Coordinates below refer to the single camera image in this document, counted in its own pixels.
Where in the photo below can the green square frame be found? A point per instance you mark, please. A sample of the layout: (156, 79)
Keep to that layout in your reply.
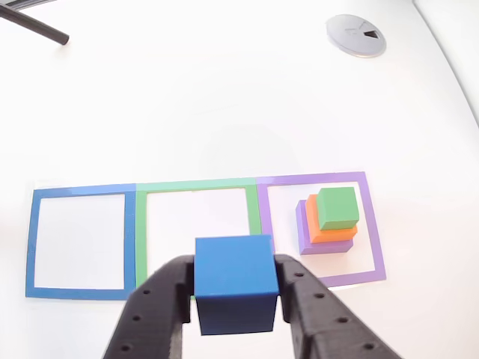
(141, 243)

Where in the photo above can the purple square frame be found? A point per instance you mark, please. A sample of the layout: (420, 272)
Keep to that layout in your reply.
(374, 232)

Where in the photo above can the small blue cube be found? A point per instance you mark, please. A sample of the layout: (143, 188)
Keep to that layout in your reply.
(235, 265)

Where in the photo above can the thin black rod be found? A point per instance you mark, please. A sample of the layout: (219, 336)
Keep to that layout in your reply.
(37, 26)

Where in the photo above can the orange block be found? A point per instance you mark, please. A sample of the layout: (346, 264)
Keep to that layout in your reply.
(331, 236)

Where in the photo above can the purple block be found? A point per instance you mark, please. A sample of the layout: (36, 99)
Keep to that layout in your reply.
(325, 249)

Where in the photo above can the green block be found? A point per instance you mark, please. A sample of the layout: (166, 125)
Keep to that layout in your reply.
(337, 205)

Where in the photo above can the blue square frame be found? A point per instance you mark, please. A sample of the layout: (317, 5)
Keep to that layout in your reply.
(129, 243)

